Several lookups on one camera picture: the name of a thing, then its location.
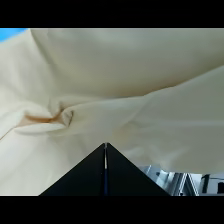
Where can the cream shirt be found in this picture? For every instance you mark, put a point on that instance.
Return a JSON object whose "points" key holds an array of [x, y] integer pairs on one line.
{"points": [[133, 66]]}

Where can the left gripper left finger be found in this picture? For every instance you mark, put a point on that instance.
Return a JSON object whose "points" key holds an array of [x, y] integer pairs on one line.
{"points": [[85, 178]]}

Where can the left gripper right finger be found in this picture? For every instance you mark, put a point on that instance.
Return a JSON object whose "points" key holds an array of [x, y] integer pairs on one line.
{"points": [[128, 178]]}

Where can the silver frame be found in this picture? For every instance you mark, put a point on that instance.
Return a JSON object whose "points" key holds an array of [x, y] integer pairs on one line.
{"points": [[181, 183]]}

